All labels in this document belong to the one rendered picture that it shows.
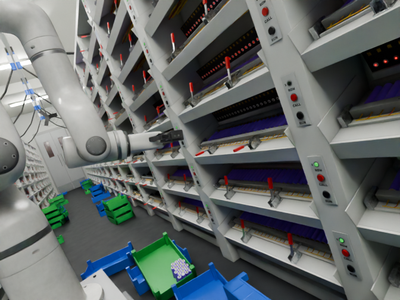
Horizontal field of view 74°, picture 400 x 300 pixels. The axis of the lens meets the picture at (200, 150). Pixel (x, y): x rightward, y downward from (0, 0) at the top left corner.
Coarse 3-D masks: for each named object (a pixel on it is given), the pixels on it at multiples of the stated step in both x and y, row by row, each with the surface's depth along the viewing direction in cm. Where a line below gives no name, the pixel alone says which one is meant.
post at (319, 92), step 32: (288, 0) 55; (320, 0) 59; (288, 32) 56; (288, 64) 59; (352, 64) 63; (320, 96) 57; (352, 160) 61; (352, 192) 60; (352, 224) 60; (384, 256) 63; (352, 288) 67
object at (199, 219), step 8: (176, 200) 189; (184, 200) 186; (192, 200) 176; (168, 208) 186; (176, 208) 189; (184, 208) 174; (192, 208) 166; (200, 208) 157; (176, 216) 181; (184, 216) 170; (192, 216) 162; (200, 216) 149; (192, 224) 160; (200, 224) 148; (208, 224) 132; (208, 232) 143
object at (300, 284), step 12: (192, 228) 173; (216, 240) 145; (240, 252) 125; (264, 264) 110; (276, 264) 104; (288, 276) 98; (300, 276) 93; (300, 288) 94; (312, 288) 88; (324, 288) 84
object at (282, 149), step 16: (256, 112) 99; (208, 128) 124; (288, 128) 65; (192, 144) 120; (240, 144) 93; (272, 144) 76; (288, 144) 70; (208, 160) 110; (224, 160) 100; (240, 160) 91; (256, 160) 84; (272, 160) 77; (288, 160) 72
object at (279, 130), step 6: (282, 126) 75; (252, 132) 87; (258, 132) 83; (264, 132) 80; (270, 132) 78; (276, 132) 76; (282, 132) 74; (222, 138) 104; (228, 138) 99; (234, 138) 95; (240, 138) 92; (246, 138) 89; (276, 138) 75; (204, 144) 116; (210, 144) 112; (216, 144) 108; (222, 144) 103; (234, 144) 94
